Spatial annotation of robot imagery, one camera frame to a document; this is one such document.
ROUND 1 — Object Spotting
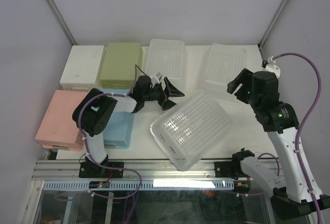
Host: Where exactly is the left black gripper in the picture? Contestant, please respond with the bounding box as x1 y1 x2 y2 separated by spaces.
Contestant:
143 77 185 110

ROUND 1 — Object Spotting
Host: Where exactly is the white bottom basket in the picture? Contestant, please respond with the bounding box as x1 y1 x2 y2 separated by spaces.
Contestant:
196 43 247 94

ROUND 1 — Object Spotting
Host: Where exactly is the clear perforated basket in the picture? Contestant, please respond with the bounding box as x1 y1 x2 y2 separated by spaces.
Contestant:
150 90 233 171
143 39 187 91

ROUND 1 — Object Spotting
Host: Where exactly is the green perforated basket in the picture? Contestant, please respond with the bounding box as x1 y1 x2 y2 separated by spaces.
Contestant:
99 42 143 89

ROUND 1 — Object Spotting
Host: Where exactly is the blue basket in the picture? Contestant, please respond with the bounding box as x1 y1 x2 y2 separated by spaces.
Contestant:
101 88 135 149

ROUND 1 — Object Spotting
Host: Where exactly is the white perforated basket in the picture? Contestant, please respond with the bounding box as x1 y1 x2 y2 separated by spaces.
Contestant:
60 45 106 91

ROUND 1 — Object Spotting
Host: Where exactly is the pink perforated basket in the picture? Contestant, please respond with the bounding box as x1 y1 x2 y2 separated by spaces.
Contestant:
35 90 87 151

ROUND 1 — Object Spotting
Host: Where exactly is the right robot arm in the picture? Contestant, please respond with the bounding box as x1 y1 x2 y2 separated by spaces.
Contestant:
222 68 329 220

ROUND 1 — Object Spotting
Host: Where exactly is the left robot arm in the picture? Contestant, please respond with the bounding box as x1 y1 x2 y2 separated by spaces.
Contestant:
72 75 185 177

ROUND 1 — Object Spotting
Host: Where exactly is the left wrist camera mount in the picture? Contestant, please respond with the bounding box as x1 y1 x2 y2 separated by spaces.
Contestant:
152 72 163 84

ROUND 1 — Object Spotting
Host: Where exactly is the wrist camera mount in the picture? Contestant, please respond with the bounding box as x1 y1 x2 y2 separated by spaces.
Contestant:
261 56 281 78
152 72 163 84

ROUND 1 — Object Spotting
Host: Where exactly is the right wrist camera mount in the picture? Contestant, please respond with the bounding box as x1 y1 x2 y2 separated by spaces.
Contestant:
261 56 281 78

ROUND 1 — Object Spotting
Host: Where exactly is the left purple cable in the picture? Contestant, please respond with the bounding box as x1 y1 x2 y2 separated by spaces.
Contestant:
77 64 147 163

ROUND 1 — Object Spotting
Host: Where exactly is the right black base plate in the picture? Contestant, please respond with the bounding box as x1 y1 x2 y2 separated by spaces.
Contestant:
214 161 248 180

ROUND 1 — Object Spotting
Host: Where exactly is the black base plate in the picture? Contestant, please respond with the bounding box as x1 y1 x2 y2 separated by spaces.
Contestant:
214 161 248 180
78 161 124 179

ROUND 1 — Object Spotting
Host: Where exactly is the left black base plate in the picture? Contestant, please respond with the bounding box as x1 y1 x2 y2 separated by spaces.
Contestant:
78 161 124 179

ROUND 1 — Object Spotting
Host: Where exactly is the aluminium mounting rail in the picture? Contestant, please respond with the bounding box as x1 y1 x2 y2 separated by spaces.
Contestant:
32 159 230 181

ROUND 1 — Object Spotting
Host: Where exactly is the white slotted cable duct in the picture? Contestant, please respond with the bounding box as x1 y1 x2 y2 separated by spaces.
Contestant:
43 180 234 191

